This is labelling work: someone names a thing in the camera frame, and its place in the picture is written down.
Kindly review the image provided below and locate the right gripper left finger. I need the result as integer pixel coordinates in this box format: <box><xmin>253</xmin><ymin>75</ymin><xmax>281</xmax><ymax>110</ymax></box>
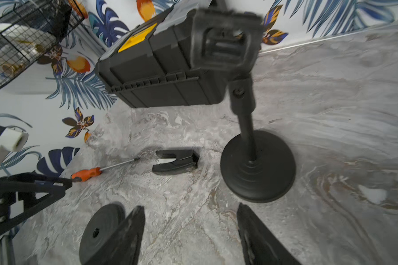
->
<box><xmin>86</xmin><ymin>205</ymin><xmax>145</xmax><ymax>265</ymax></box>

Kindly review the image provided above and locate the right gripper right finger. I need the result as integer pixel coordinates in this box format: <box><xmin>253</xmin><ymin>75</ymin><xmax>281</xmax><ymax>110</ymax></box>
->
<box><xmin>237</xmin><ymin>203</ymin><xmax>299</xmax><ymax>265</ymax></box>

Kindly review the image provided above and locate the black wire basket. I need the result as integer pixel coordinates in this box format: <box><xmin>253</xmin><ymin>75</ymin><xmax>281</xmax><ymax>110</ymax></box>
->
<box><xmin>0</xmin><ymin>1</ymin><xmax>88</xmax><ymax>89</ymax></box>

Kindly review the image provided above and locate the orange handled screwdriver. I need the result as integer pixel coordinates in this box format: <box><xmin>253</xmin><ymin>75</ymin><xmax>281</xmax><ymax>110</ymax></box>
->
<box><xmin>71</xmin><ymin>157</ymin><xmax>140</xmax><ymax>182</ymax></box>

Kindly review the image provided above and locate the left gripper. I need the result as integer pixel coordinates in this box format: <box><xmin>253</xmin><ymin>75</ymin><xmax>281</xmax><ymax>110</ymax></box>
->
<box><xmin>0</xmin><ymin>126</ymin><xmax>73</xmax><ymax>236</ymax></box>

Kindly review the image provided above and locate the black stand pole with clip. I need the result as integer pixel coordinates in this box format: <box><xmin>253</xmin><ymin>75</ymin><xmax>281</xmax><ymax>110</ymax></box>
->
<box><xmin>190</xmin><ymin>8</ymin><xmax>263</xmax><ymax>162</ymax></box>

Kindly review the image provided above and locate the black plastic toolbox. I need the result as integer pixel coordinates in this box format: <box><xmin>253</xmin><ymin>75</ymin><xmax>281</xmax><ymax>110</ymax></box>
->
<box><xmin>95</xmin><ymin>1</ymin><xmax>227</xmax><ymax>108</ymax></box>

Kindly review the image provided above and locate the black round stand base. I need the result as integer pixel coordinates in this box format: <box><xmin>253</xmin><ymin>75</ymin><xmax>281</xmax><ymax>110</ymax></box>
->
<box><xmin>79</xmin><ymin>203</ymin><xmax>125</xmax><ymax>265</ymax></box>

